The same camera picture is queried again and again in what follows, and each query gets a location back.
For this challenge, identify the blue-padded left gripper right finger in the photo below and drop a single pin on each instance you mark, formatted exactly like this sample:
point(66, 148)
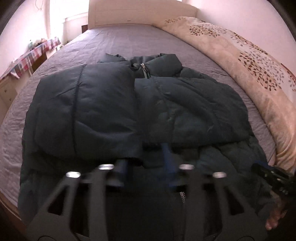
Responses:
point(175, 177)

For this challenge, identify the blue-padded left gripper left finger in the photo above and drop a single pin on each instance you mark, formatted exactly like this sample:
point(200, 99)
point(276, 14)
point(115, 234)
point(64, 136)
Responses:
point(117, 176)

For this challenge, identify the dark green puffer jacket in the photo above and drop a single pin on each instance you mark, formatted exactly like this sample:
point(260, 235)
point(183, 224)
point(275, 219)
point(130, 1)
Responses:
point(84, 119)

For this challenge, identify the person's right hand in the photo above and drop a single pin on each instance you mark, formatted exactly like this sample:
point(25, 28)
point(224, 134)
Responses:
point(277, 213)

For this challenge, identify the cream floral duvet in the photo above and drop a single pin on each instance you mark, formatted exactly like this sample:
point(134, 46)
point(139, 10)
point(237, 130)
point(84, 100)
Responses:
point(267, 82)

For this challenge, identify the purple quilted bed cover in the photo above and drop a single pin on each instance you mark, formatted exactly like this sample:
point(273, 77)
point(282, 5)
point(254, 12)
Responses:
point(88, 48)

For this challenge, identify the white side cabinet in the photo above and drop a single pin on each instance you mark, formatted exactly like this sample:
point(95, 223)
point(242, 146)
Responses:
point(11, 86)

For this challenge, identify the plaid cloth on side cabinet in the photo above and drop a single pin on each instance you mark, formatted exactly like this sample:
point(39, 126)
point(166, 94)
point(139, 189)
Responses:
point(24, 62)

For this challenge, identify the cream upholstered headboard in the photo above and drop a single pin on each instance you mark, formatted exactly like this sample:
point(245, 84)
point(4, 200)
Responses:
point(103, 13)

